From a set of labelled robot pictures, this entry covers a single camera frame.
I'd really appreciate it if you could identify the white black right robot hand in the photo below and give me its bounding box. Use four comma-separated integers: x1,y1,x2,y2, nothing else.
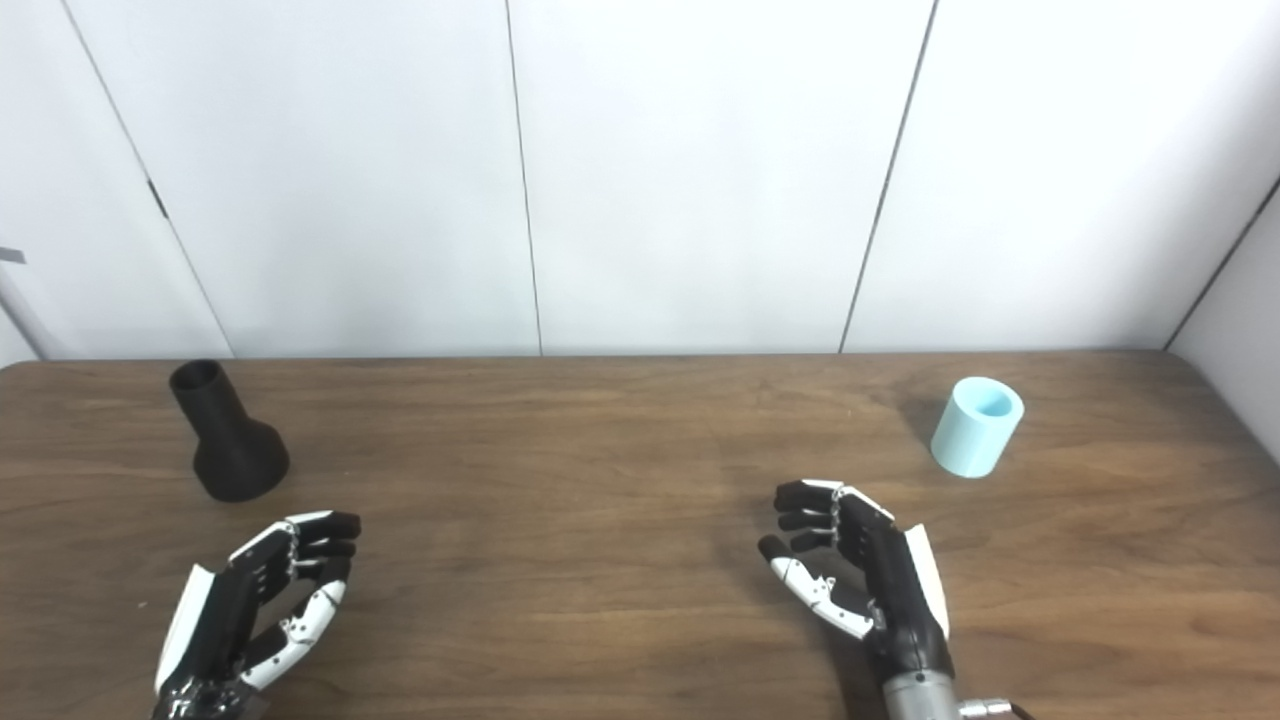
757,478,953,683

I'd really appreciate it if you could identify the light-blue cylindrical hose piece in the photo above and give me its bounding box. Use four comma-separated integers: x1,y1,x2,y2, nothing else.
930,376,1026,479

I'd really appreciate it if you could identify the black funnel-shaped nozzle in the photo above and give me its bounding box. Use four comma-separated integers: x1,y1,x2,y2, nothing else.
168,359,291,503

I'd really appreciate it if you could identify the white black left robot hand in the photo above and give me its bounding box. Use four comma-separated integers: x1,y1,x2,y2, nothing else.
150,510,362,720

